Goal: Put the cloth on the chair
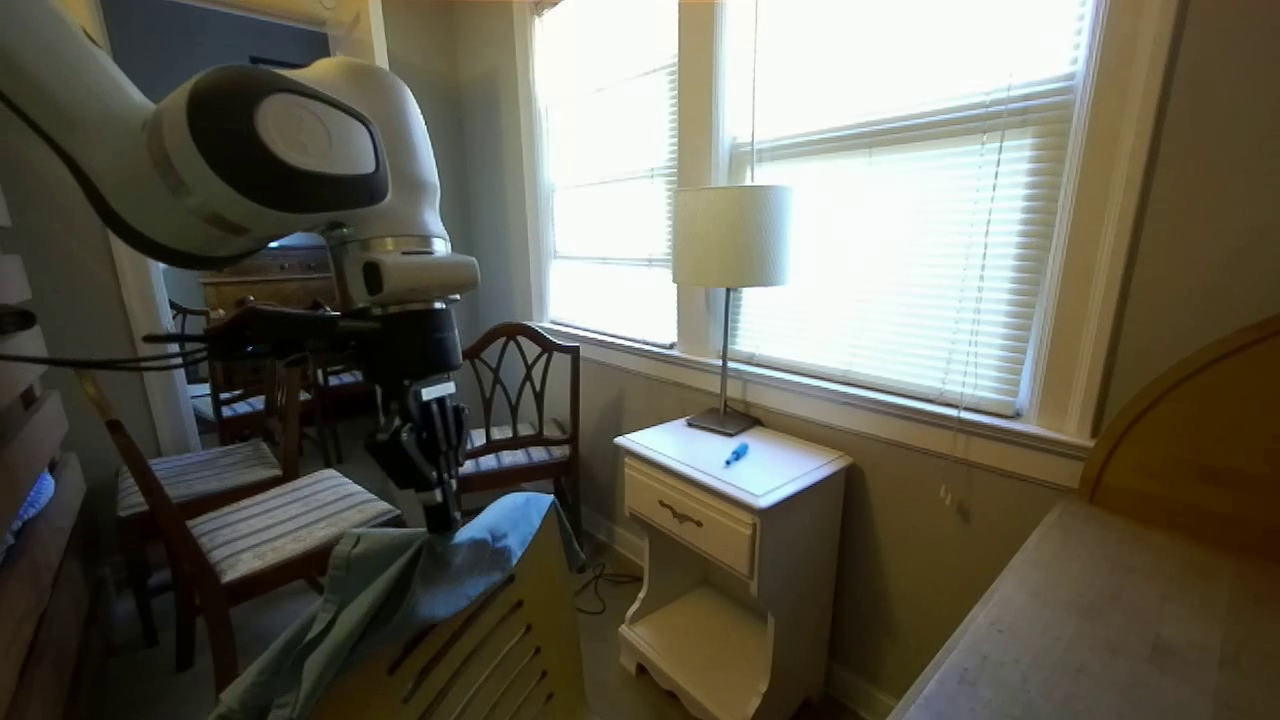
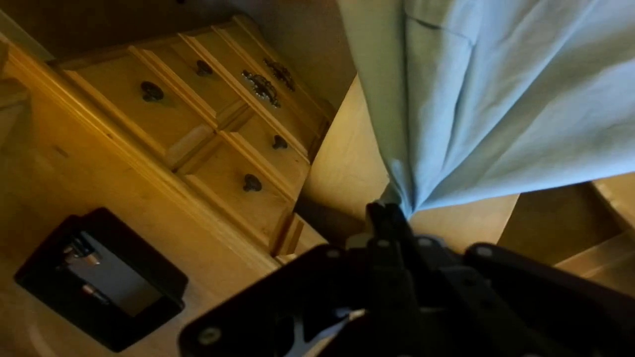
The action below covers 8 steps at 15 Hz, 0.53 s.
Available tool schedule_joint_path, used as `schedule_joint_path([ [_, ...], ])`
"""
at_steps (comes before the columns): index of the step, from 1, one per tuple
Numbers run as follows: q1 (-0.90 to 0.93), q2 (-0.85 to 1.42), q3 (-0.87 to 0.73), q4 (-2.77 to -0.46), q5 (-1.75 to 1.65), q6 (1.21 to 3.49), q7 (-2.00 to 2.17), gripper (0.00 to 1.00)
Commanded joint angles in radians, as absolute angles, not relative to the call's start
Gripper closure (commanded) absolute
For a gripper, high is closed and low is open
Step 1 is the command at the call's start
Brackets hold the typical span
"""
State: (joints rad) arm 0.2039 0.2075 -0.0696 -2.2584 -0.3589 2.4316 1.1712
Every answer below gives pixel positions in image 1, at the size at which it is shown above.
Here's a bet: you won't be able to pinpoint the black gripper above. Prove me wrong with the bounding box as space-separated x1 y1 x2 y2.
338 298 473 539

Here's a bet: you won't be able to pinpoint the blue cloth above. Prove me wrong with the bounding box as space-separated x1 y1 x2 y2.
208 489 562 720

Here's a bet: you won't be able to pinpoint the arched lattice back wooden chair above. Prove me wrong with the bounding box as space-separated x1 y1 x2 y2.
451 320 589 536

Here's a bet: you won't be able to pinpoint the dark wooden striped-seat chair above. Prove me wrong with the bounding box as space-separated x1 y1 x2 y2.
71 354 412 694
114 294 316 631

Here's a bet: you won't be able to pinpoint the light wooden slatted chair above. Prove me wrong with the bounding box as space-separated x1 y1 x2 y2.
314 491 593 720

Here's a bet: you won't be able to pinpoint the dark wooden dresser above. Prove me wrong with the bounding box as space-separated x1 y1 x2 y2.
206 264 345 320

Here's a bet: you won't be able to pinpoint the white nightstand with drawer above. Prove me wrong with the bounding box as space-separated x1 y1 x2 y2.
613 410 858 720

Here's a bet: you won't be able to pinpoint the white shade table lamp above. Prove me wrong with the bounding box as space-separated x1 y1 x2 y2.
668 181 797 441

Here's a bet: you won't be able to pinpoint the wooden slatted shelf unit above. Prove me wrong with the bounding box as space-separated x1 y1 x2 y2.
0 194 114 720

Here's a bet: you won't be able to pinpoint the white window blinds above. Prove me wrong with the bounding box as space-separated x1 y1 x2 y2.
534 0 1103 420

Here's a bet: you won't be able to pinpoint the white framed window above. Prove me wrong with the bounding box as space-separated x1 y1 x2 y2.
512 0 1190 491

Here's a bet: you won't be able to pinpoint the bed with beige cover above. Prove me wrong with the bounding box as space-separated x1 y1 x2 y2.
889 314 1280 720

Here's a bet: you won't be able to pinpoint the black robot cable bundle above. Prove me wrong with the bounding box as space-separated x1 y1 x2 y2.
0 331 216 379

